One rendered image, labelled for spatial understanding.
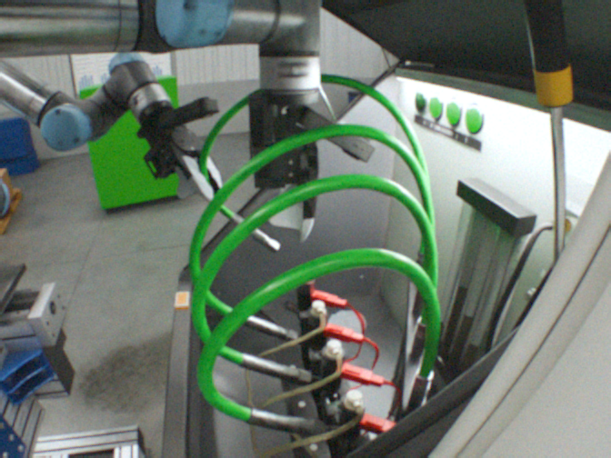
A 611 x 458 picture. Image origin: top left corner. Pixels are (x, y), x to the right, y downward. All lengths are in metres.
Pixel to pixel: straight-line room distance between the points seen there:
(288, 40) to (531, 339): 0.37
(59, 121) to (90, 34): 0.23
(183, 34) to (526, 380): 0.38
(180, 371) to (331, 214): 0.49
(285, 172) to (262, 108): 0.08
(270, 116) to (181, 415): 0.48
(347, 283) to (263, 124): 0.64
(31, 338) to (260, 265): 0.59
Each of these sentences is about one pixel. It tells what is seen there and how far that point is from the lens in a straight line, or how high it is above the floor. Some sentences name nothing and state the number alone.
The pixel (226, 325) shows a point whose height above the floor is 1.28.
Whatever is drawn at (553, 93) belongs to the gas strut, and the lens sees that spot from 0.21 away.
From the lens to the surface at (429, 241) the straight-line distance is 0.40.
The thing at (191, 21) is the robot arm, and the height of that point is 1.50.
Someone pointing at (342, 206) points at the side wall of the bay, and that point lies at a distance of 0.89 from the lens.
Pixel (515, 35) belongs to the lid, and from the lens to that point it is 0.48.
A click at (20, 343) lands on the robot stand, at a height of 0.92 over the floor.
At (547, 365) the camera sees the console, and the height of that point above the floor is 1.33.
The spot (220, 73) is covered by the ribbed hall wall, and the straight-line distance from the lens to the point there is 6.97.
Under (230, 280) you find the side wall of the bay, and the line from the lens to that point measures 0.94.
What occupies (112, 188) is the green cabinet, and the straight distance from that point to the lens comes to 3.93.
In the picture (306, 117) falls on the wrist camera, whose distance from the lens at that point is 0.45.
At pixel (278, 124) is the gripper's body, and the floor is 1.38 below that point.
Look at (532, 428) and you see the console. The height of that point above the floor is 1.30.
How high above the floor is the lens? 1.47
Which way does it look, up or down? 27 degrees down
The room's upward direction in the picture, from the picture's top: straight up
